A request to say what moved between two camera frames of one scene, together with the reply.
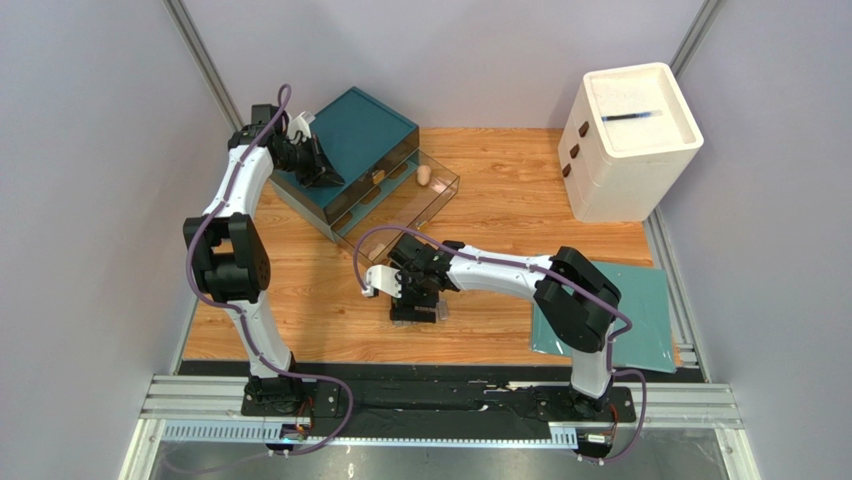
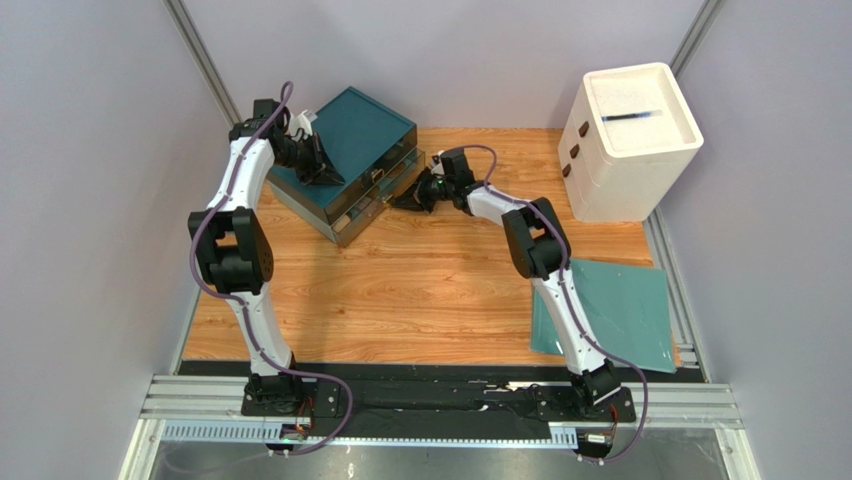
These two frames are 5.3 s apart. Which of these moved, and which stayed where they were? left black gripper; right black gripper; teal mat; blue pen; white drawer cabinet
Moved: right black gripper
Stayed: white drawer cabinet; teal mat; blue pen; left black gripper
